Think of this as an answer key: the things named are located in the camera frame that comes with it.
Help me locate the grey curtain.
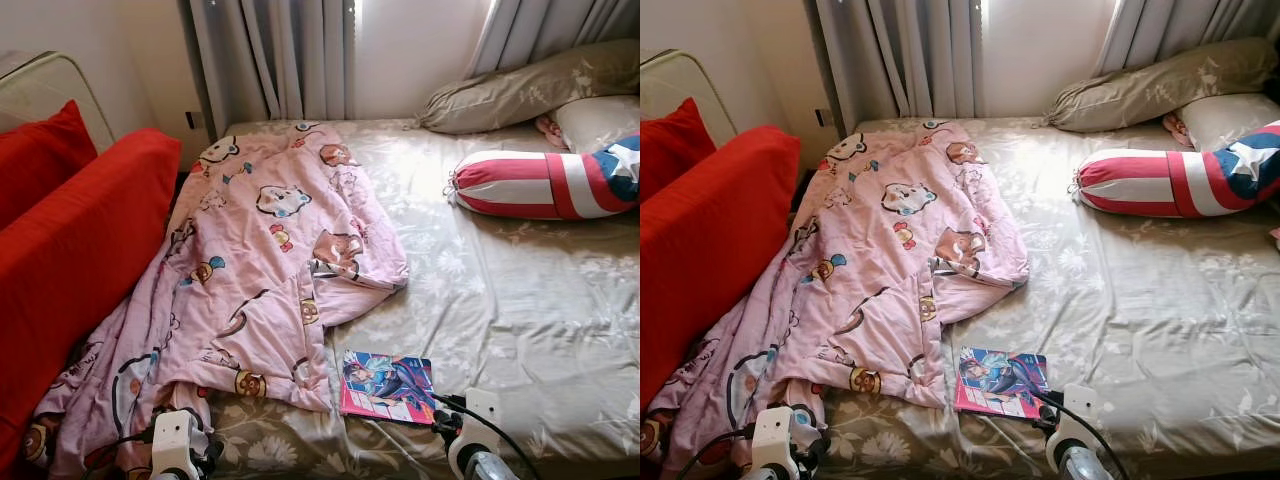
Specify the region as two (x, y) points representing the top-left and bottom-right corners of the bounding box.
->
(180, 0), (358, 136)
(1093, 0), (1280, 79)
(805, 0), (986, 133)
(465, 0), (640, 81)

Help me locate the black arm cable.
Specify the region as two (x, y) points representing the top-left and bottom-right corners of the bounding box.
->
(80, 430), (156, 480)
(675, 425), (756, 480)
(1030, 388), (1131, 480)
(430, 393), (541, 480)

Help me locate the large red cushion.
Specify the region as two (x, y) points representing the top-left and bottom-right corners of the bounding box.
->
(0, 128), (183, 471)
(641, 125), (801, 411)

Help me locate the pink cartoon print blanket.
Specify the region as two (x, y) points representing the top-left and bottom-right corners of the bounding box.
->
(22, 122), (409, 480)
(641, 120), (1031, 480)

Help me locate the beige floral bed sheet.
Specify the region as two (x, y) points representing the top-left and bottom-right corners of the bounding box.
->
(815, 115), (1280, 480)
(205, 118), (640, 480)

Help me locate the small red cushion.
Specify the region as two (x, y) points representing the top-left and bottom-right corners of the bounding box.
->
(0, 100), (98, 229)
(641, 97), (719, 201)

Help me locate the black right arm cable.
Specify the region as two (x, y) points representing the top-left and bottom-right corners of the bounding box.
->
(1030, 388), (1131, 480)
(430, 393), (541, 480)

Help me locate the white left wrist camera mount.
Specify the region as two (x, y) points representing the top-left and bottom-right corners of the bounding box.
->
(150, 410), (196, 480)
(752, 405), (796, 476)

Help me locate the white pillow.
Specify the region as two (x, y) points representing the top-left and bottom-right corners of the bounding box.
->
(1178, 92), (1280, 153)
(553, 95), (640, 156)

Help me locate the colourful comic book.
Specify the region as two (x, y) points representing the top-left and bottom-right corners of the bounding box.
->
(338, 348), (436, 426)
(952, 345), (1049, 421)

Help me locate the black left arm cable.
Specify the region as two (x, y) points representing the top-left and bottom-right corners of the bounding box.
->
(80, 430), (156, 480)
(675, 425), (756, 480)

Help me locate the red white striped star bolster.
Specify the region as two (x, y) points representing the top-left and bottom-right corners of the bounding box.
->
(448, 135), (640, 221)
(1070, 120), (1280, 219)

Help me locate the beige floral pillow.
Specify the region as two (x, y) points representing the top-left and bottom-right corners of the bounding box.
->
(415, 38), (640, 136)
(1045, 37), (1280, 134)

